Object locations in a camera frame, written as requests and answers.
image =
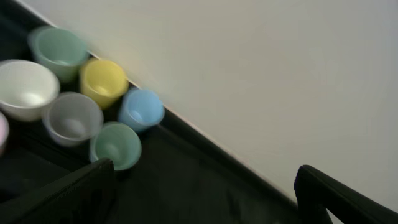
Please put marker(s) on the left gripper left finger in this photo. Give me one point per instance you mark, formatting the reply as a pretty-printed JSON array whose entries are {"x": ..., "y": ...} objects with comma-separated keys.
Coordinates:
[{"x": 71, "y": 196}]

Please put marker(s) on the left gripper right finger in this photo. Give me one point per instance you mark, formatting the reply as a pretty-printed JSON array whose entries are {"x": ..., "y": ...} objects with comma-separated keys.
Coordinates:
[{"x": 314, "y": 186}]

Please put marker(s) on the green cup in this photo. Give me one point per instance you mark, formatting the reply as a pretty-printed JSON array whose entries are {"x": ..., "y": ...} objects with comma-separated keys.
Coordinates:
[
  {"x": 116, "y": 143},
  {"x": 59, "y": 46}
]

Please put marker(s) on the black tray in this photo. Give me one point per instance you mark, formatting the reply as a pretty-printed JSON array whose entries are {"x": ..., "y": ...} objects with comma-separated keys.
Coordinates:
[{"x": 28, "y": 137}]

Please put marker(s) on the grey cup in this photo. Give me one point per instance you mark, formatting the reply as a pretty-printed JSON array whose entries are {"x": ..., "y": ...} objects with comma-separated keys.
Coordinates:
[{"x": 73, "y": 115}]

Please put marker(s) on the pink cup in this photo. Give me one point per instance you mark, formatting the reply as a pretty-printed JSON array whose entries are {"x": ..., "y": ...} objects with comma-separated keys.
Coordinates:
[{"x": 2, "y": 130}]

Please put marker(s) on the blue cup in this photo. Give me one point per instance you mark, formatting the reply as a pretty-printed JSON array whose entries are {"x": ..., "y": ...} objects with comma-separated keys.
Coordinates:
[{"x": 141, "y": 107}]

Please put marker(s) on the white cup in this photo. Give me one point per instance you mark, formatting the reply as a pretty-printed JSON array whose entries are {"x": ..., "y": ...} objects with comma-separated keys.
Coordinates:
[{"x": 25, "y": 84}]

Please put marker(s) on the yellow cup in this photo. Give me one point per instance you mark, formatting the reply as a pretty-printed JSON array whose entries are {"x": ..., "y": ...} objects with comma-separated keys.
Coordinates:
[{"x": 102, "y": 77}]

